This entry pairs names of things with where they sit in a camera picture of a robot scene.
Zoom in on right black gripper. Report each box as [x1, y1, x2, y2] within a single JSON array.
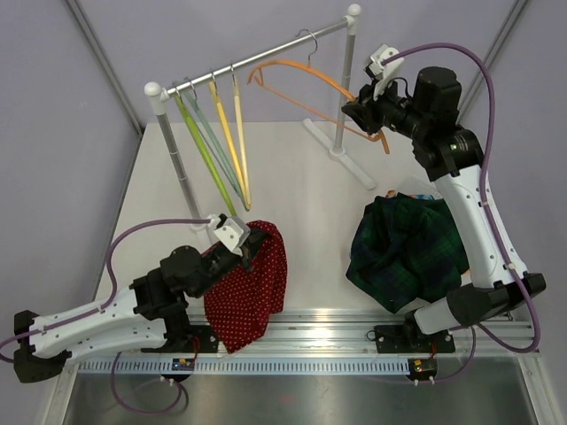
[[344, 75, 430, 142]]

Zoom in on red polka dot skirt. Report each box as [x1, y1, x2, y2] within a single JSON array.
[[204, 220, 288, 354]]

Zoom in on cream white hanger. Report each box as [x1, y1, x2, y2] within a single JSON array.
[[230, 67, 252, 211]]

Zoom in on blue floral skirt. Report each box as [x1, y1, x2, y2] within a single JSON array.
[[407, 194, 443, 201]]

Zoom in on orange hanger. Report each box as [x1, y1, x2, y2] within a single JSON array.
[[246, 58, 391, 155]]

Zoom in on dark green plaid skirt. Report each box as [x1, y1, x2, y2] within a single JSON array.
[[346, 193, 470, 313]]

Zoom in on lime green hanger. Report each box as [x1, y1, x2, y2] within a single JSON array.
[[175, 92, 236, 215]]

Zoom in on pale green hanger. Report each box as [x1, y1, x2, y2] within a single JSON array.
[[185, 78, 248, 211]]

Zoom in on yellow hanger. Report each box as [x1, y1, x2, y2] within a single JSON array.
[[208, 75, 243, 184]]

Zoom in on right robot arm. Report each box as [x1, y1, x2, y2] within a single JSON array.
[[342, 66, 546, 351]]

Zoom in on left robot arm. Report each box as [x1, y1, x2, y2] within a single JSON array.
[[12, 228, 270, 383]]

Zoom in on white and chrome clothes rack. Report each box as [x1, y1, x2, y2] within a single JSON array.
[[144, 4, 377, 219]]

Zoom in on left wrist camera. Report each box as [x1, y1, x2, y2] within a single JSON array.
[[207, 214, 251, 257]]

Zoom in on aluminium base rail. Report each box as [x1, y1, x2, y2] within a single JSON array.
[[176, 305, 541, 359]]

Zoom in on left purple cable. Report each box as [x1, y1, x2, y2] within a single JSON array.
[[0, 216, 218, 417]]

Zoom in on purple cable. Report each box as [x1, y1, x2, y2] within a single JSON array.
[[0, 216, 218, 417], [384, 42, 542, 384]]

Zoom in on white slotted cable duct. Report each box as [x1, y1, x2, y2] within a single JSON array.
[[79, 357, 409, 376]]

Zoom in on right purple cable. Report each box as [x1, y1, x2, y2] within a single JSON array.
[[384, 42, 542, 384]]

